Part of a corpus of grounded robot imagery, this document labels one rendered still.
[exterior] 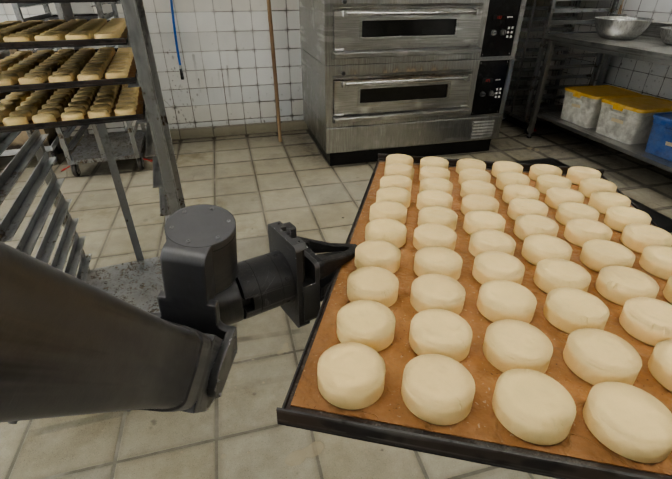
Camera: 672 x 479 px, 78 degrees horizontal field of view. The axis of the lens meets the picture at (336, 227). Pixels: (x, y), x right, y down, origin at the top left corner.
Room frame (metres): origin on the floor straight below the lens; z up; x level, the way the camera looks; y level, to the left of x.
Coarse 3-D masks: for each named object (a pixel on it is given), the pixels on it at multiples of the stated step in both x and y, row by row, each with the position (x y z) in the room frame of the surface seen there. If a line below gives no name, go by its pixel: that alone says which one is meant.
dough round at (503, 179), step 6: (498, 174) 0.63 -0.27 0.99; (504, 174) 0.62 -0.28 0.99; (510, 174) 0.62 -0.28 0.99; (516, 174) 0.63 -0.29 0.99; (522, 174) 0.63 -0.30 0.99; (498, 180) 0.61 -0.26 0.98; (504, 180) 0.60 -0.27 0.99; (510, 180) 0.60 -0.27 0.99; (516, 180) 0.60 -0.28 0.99; (522, 180) 0.60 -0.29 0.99; (528, 180) 0.60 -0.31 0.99; (498, 186) 0.61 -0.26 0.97; (504, 186) 0.60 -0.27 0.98
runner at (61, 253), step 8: (72, 224) 1.45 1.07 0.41; (64, 232) 1.36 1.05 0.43; (72, 232) 1.39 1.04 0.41; (64, 240) 1.33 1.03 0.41; (56, 248) 1.24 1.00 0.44; (64, 248) 1.28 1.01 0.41; (56, 256) 1.20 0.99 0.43; (64, 256) 1.23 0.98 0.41; (56, 264) 1.18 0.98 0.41; (64, 264) 1.18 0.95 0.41
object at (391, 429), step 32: (384, 160) 0.76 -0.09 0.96; (416, 160) 0.74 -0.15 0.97; (448, 160) 0.73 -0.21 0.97; (320, 320) 0.28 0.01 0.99; (288, 416) 0.17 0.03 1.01; (320, 416) 0.17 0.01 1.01; (416, 448) 0.16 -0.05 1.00; (448, 448) 0.15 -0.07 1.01; (480, 448) 0.15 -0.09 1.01; (512, 448) 0.16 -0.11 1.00
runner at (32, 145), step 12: (36, 132) 1.47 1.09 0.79; (24, 144) 1.32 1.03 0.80; (36, 144) 1.39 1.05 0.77; (24, 156) 1.28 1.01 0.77; (12, 168) 1.15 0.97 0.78; (24, 168) 1.18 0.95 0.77; (0, 180) 1.05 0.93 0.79; (12, 180) 1.09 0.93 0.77; (0, 192) 1.01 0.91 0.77; (0, 204) 0.94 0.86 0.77
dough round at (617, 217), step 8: (608, 208) 0.50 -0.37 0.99; (616, 208) 0.49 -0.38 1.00; (624, 208) 0.49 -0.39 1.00; (632, 208) 0.49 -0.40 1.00; (608, 216) 0.48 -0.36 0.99; (616, 216) 0.47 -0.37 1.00; (624, 216) 0.47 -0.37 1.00; (632, 216) 0.47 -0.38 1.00; (640, 216) 0.47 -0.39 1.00; (648, 216) 0.47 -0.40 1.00; (608, 224) 0.47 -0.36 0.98; (616, 224) 0.47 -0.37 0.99; (624, 224) 0.46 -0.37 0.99; (648, 224) 0.46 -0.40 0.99
